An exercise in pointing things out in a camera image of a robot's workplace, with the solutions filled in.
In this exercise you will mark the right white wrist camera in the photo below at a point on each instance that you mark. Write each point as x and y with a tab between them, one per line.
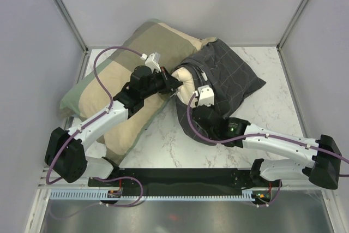
205	96

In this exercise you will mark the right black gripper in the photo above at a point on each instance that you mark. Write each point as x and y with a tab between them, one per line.
212	107

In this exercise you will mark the light blue slotted cable duct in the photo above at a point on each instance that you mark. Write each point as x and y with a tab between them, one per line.
107	195

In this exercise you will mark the green beige patchwork pillow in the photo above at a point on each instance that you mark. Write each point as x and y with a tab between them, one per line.
89	96

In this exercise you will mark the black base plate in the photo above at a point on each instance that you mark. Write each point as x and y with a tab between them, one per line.
185	181

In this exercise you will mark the cream pillow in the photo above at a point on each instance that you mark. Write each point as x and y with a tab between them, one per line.
185	91

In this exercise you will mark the left aluminium frame post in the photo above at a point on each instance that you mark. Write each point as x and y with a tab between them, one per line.
71	24

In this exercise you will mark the aluminium frame post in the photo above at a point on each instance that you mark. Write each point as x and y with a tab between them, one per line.
294	19
71	24

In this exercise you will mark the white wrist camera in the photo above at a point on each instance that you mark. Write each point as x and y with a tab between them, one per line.
152	61
205	96

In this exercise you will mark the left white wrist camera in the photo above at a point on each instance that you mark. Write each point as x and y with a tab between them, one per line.
152	61

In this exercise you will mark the right aluminium frame post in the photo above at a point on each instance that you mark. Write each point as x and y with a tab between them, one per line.
294	19

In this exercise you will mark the dark grey plaid pillowcase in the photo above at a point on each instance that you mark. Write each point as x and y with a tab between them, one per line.
230	77

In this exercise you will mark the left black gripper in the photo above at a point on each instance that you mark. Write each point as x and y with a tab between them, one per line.
171	82

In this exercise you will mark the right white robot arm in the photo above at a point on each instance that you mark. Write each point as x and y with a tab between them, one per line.
317	160

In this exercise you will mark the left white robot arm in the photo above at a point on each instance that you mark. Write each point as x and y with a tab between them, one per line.
65	153

